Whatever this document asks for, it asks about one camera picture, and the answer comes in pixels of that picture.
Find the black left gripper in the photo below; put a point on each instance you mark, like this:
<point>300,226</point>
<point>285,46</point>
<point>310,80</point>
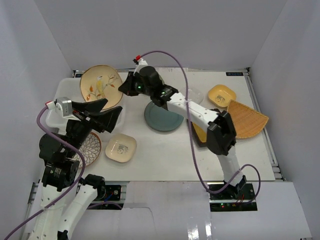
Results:
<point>85,119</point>

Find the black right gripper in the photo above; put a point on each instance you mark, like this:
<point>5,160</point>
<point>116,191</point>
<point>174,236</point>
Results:
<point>127,87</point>

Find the beige bird pattern plate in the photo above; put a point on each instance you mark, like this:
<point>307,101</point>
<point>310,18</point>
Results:
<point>101,82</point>

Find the flower pattern round bowl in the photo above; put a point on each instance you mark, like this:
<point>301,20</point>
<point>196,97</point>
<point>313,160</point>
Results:
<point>91,148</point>

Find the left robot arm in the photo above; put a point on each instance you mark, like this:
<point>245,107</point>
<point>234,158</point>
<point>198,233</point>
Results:
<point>65,194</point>

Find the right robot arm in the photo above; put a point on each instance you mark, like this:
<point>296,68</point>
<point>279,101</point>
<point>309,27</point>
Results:
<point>219,127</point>

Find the white plastic bin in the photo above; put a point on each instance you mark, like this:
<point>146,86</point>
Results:
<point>70,88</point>

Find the teal round plate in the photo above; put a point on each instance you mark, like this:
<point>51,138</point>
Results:
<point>160,119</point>

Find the cream square panda dish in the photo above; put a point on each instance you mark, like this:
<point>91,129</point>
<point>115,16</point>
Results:
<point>121,148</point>

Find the clear glass plate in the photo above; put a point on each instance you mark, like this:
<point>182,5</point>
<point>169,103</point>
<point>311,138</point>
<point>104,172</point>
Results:
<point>194,95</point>

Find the black square amber plate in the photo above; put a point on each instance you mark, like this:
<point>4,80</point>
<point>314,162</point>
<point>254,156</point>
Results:
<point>199,135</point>

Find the yellow square panda dish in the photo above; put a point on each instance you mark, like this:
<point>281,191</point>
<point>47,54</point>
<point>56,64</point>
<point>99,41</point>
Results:
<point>221,95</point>

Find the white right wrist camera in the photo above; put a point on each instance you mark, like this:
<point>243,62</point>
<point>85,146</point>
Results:
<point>140,63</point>

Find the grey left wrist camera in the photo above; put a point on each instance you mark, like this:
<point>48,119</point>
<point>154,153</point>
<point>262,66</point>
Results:
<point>62,106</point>

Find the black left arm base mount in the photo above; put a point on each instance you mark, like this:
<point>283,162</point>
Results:
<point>111,193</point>

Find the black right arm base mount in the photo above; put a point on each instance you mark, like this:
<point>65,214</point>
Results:
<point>225,202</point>

